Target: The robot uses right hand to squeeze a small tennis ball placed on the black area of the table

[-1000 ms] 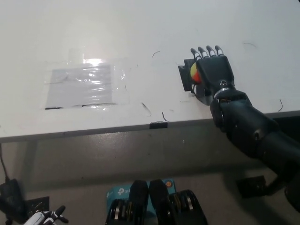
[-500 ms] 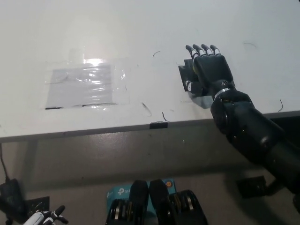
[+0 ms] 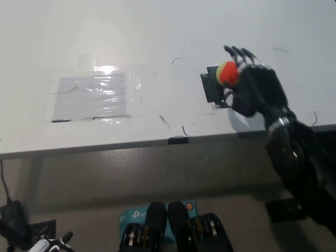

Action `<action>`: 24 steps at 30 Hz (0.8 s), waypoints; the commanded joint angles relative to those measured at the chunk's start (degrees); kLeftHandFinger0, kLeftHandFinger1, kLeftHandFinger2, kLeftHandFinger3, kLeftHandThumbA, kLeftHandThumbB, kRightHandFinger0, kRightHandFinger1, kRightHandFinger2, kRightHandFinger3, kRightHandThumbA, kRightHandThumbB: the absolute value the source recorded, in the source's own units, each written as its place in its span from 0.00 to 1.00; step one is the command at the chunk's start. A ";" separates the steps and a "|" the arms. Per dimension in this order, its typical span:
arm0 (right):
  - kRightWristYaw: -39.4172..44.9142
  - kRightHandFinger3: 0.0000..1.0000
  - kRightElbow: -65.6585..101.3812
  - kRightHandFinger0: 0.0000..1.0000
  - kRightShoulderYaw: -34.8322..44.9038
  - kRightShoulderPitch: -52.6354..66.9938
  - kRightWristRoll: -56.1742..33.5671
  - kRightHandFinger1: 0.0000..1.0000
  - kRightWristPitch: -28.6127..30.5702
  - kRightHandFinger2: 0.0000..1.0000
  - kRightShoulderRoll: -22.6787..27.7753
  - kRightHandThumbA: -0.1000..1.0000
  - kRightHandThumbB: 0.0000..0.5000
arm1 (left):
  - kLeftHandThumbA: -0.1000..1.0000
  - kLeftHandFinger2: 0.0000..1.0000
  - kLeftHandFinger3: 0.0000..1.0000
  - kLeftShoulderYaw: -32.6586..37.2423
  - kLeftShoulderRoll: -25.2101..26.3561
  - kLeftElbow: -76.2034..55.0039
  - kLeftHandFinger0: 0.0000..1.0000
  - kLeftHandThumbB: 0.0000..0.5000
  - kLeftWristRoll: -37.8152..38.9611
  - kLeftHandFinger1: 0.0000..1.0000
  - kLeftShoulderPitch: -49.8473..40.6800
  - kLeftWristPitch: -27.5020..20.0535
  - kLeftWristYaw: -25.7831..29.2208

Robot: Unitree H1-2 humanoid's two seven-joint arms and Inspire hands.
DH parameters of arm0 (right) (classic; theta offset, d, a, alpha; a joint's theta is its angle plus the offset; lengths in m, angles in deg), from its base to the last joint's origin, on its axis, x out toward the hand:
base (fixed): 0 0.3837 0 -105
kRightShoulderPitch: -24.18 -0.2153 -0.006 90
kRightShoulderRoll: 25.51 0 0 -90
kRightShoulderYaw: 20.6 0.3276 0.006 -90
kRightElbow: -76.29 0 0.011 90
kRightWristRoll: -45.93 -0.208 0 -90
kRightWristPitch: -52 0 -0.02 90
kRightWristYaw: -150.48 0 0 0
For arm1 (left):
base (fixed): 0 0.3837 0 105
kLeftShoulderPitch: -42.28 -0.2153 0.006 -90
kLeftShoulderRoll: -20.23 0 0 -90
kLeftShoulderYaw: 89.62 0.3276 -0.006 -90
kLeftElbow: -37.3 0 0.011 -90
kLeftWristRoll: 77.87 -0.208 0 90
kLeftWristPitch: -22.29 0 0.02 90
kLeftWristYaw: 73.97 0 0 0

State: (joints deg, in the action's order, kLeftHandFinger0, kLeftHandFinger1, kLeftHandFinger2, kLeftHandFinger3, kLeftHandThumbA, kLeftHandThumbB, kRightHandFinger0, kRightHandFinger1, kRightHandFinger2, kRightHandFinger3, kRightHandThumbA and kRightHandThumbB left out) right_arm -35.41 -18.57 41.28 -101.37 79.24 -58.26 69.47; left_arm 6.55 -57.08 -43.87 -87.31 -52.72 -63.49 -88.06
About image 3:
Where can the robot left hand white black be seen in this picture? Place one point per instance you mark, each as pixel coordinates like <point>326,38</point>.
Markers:
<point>43,245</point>

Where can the grey table leg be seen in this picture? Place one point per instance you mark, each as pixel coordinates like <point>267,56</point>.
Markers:
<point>35,181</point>

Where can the teal tp-link box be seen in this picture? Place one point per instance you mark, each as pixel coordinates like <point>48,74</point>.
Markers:
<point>134,215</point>

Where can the clear plastic sheet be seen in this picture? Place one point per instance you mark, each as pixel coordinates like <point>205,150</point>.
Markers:
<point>90,97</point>

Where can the robot right hand black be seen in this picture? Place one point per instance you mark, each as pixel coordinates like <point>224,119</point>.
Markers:
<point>262,89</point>

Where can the orange yellow tennis ball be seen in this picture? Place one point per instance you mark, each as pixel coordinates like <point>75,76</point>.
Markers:
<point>228,73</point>

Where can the small black tape strip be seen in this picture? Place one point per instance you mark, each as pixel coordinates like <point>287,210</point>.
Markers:
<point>178,140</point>

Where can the black tape patch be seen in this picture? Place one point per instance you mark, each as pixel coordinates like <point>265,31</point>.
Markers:
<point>211,89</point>

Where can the black power adapter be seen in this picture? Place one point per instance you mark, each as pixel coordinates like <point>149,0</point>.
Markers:
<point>13,223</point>

